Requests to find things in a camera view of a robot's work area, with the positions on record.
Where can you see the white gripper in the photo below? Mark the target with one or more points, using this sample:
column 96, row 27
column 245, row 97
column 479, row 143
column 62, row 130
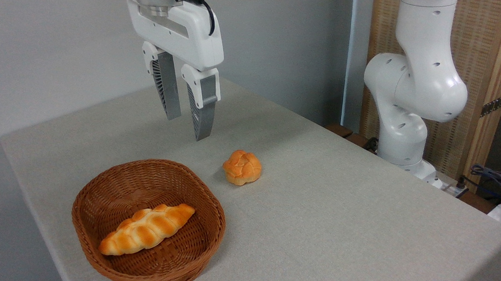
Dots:
column 191, row 35

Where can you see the long braided bread loaf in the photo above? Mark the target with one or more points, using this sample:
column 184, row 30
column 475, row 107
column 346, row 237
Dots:
column 147, row 230

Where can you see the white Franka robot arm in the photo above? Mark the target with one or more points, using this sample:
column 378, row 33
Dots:
column 417, row 81

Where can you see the round knotted bread roll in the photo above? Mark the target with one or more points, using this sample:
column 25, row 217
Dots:
column 242, row 167

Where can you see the brown wicker basket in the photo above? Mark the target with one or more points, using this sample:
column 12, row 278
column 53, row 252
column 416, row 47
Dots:
column 142, row 181

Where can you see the brown wooden base board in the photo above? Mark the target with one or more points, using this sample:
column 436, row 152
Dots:
column 348, row 135

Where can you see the pale blue vertical strip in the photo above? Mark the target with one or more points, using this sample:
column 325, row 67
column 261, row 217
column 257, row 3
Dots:
column 351, row 55

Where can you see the white power strip with plug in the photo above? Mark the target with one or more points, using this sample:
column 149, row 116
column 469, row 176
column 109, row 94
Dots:
column 452, row 187

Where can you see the wooden framed rattan panel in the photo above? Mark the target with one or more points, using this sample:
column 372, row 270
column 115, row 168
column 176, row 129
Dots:
column 482, row 42

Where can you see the metal hinge on panel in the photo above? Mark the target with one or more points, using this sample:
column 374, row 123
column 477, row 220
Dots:
column 493, row 106

